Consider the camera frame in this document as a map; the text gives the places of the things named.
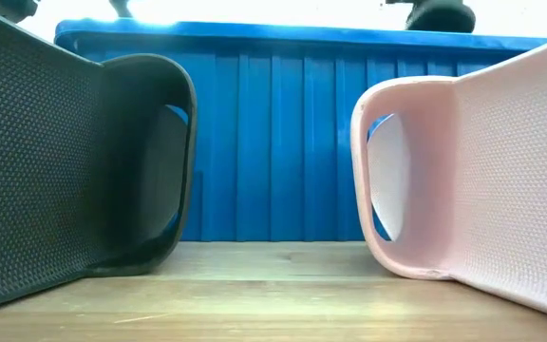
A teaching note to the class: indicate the blue plastic ribbed bin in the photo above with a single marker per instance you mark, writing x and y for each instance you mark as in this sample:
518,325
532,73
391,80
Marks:
273,142

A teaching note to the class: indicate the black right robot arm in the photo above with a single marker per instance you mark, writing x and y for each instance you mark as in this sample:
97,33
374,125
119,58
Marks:
439,19

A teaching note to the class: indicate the pink slide sandal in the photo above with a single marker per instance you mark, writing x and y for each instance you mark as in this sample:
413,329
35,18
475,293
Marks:
515,166

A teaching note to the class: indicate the black slide sandal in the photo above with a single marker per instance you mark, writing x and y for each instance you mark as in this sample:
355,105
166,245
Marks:
31,166

